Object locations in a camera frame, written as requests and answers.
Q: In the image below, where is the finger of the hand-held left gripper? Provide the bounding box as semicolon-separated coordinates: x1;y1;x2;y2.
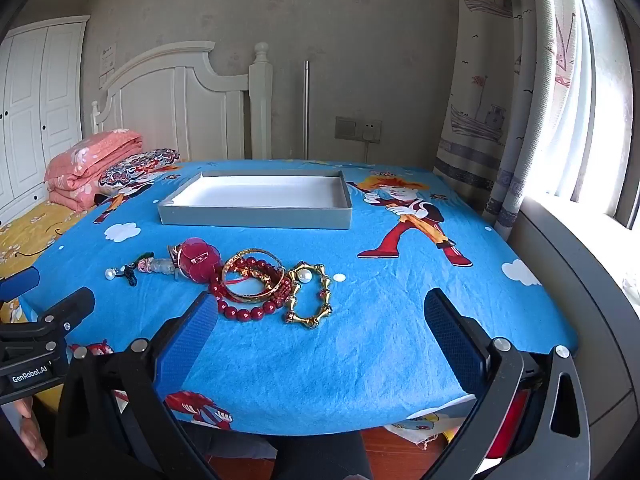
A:
30;286;97;335
0;266;42;302

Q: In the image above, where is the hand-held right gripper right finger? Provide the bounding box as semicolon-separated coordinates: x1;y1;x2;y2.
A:
422;287;593;480

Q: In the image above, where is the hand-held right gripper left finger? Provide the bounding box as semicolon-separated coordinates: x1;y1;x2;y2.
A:
52;290;221;480

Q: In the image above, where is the green pendant black cord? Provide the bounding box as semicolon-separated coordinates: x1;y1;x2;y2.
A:
104;260;151;288

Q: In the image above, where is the gold bangle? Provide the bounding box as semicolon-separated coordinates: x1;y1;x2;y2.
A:
221;248;286;306

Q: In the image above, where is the gold bamboo link bracelet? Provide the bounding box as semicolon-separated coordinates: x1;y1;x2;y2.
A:
284;261;334;331

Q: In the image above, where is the grey shallow cardboard box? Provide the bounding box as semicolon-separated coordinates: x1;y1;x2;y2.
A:
158;170;353;231

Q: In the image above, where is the person's left hand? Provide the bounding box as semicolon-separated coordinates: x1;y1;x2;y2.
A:
12;397;51;468

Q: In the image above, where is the yellow floral bedsheet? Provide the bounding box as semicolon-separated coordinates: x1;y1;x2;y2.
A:
0;195;96;281

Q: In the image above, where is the red plastic object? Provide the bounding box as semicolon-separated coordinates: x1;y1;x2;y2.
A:
487;387;531;461

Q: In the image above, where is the blue cartoon printed tablecloth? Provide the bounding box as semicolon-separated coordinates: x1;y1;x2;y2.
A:
20;159;581;436

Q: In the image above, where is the pink folded blanket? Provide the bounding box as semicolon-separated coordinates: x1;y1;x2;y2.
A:
44;130;144;209

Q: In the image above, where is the floral patterned pillow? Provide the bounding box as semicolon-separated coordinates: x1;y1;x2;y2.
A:
96;148;181;196

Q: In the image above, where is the white wardrobe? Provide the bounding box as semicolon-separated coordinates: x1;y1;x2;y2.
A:
0;15;91;226

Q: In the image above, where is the white wooden bed headboard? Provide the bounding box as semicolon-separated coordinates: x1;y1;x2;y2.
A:
90;41;274;162

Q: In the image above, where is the boat printed curtain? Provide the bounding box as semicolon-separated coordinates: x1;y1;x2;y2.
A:
432;0;596;241

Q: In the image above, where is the silver metal pole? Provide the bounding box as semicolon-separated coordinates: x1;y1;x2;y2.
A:
301;60;311;161

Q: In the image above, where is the red bead bracelet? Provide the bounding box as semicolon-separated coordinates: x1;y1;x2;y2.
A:
209;256;293;322

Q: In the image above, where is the clear crystal bracelet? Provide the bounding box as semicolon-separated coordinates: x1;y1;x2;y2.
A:
152;257;181;279

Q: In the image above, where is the red string gold charm bracelet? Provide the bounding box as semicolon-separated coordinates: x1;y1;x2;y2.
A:
227;260;281;291

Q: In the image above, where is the grey wall switch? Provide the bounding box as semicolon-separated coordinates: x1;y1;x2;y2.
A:
334;116;362;140

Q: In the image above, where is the white wall paper notice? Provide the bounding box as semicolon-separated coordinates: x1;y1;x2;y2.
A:
98;42;118;74

